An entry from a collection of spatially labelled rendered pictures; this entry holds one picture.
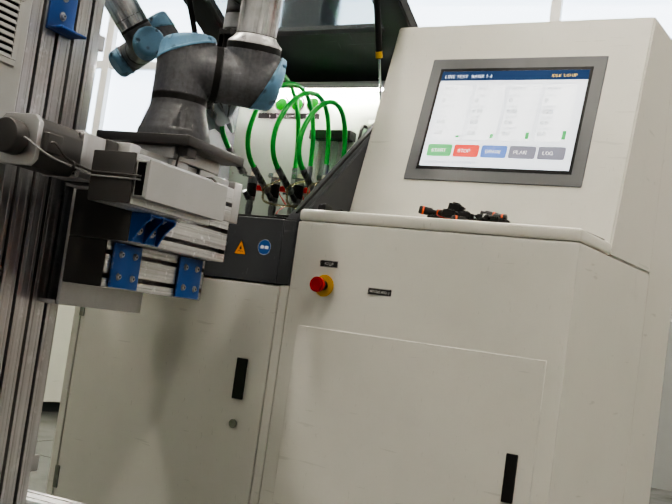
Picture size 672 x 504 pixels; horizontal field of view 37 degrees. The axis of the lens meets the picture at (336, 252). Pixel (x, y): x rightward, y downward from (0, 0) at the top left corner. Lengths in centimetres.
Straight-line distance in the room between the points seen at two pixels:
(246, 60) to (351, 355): 71
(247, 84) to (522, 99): 77
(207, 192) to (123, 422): 99
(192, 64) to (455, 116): 80
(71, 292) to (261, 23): 67
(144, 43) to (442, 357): 102
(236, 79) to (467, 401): 83
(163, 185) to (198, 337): 86
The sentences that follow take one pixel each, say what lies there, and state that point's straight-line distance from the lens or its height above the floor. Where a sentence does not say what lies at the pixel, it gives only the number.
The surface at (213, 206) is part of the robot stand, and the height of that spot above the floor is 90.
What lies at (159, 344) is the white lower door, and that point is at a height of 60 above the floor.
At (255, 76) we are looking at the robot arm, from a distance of 209.
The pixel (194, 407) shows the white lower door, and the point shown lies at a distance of 255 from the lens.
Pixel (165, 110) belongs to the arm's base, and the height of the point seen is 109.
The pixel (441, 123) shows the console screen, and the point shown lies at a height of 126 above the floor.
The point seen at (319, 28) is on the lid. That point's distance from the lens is 301.
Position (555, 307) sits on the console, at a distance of 210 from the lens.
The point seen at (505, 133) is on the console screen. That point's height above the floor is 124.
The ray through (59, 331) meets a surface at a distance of 576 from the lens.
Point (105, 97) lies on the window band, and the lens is 823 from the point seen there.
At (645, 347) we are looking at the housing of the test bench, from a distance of 268.
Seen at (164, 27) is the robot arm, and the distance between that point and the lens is 264.
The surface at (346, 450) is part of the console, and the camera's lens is 230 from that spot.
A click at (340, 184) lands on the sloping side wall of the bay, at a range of 256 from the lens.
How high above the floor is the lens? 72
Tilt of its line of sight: 4 degrees up
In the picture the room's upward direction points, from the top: 8 degrees clockwise
